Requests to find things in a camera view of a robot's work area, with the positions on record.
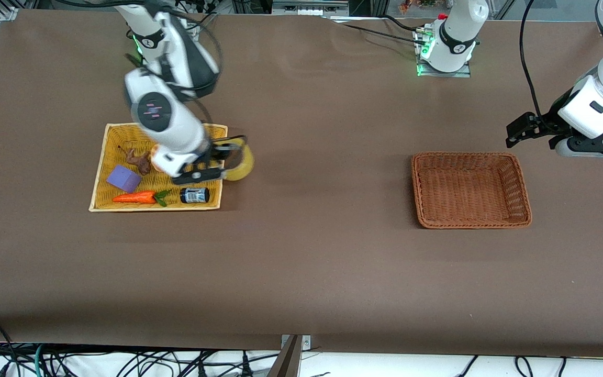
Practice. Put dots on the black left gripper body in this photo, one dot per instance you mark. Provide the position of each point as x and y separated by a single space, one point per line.
544 125

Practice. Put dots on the clear tape roll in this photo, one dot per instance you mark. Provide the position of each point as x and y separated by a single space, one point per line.
244 167

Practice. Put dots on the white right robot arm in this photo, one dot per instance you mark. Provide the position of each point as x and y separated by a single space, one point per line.
170 120

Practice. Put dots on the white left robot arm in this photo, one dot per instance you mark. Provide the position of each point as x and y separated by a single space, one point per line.
456 36

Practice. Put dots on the small jar black lid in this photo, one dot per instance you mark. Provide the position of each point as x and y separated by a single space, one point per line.
194 195

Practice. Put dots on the striped toy croissant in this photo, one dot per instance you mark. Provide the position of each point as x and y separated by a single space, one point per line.
156 160

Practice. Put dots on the brown toy lion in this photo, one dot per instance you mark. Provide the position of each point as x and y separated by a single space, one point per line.
142 163

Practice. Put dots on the orange toy carrot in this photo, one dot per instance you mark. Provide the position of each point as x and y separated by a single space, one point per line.
136 197

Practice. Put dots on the yellow wicker basket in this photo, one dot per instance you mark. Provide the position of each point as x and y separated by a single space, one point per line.
123 137

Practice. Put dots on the purple cube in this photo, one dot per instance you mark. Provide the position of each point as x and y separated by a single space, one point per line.
123 178

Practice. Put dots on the brown wicker basket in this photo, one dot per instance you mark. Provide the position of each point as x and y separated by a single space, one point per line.
469 188

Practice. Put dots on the grey metal box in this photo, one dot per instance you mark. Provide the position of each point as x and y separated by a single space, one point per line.
309 6

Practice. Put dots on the brown slanted beam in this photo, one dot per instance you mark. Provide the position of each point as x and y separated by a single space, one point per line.
287 361

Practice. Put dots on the metal table edge bracket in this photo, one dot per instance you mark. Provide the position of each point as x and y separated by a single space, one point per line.
306 342

